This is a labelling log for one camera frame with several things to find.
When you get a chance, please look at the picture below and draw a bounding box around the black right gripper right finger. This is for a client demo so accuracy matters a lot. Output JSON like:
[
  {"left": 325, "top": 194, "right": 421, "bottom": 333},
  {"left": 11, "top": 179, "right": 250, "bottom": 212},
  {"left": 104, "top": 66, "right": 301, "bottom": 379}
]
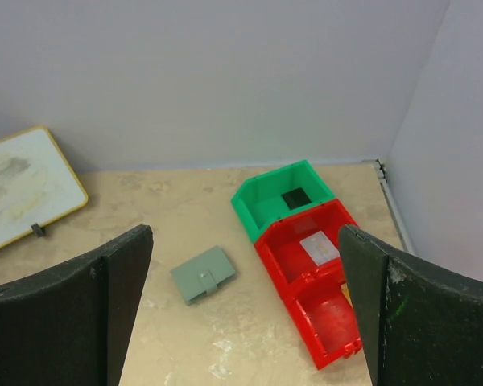
[{"left": 338, "top": 225, "right": 483, "bottom": 386}]

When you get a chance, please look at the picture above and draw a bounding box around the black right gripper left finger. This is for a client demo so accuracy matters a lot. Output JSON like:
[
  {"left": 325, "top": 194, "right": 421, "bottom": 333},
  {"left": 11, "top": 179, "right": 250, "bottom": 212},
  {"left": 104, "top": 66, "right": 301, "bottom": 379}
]
[{"left": 0, "top": 225, "right": 153, "bottom": 385}]

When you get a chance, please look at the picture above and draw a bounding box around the teal leather card holder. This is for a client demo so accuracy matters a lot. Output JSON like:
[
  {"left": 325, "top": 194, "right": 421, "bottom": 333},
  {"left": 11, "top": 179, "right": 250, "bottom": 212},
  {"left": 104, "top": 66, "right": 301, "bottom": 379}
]
[{"left": 171, "top": 246, "right": 236, "bottom": 306}]

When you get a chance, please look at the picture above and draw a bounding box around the orange card in bin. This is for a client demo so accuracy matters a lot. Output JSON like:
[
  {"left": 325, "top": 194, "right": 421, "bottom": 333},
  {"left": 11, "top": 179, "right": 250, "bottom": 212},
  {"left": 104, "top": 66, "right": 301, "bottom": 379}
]
[{"left": 341, "top": 283, "right": 352, "bottom": 305}]

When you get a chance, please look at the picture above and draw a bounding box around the silver card in bin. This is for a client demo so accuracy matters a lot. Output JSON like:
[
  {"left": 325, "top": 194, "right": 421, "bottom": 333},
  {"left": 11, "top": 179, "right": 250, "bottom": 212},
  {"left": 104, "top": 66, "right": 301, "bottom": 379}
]
[{"left": 299, "top": 231, "right": 340, "bottom": 266}]

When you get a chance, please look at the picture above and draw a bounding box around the black card in green bin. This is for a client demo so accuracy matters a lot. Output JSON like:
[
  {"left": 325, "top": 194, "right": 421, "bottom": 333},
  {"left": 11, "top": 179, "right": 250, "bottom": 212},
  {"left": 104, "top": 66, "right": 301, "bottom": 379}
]
[{"left": 281, "top": 187, "right": 312, "bottom": 210}]

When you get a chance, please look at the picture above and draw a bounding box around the black whiteboard stand clip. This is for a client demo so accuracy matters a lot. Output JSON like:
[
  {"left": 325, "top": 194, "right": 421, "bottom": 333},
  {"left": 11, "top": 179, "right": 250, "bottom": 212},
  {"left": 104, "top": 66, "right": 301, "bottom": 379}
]
[{"left": 31, "top": 223, "right": 46, "bottom": 237}]

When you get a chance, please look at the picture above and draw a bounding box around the red double plastic bin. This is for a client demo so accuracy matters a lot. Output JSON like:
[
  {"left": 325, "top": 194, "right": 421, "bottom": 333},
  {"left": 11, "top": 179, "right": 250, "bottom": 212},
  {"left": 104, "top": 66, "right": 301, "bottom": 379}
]
[{"left": 254, "top": 199, "right": 362, "bottom": 369}]

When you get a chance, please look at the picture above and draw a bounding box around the yellow framed whiteboard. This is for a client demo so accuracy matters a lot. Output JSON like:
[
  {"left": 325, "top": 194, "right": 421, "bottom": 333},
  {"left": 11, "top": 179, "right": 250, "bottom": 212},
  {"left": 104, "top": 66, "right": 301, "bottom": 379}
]
[{"left": 0, "top": 126, "right": 89, "bottom": 249}]

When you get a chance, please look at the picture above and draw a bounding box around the green plastic bin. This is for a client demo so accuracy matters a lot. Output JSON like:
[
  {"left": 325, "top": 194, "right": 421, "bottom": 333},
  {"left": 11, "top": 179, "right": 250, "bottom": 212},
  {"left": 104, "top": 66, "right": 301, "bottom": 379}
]
[{"left": 231, "top": 160, "right": 336, "bottom": 243}]

